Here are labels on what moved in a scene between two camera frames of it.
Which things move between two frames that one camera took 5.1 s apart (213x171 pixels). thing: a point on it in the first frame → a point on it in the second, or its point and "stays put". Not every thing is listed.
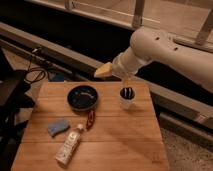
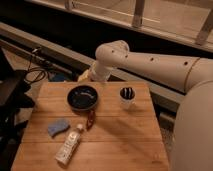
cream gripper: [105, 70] → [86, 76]
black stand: [14, 84] stays put
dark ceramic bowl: [82, 97] stays put
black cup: [127, 97] stays put
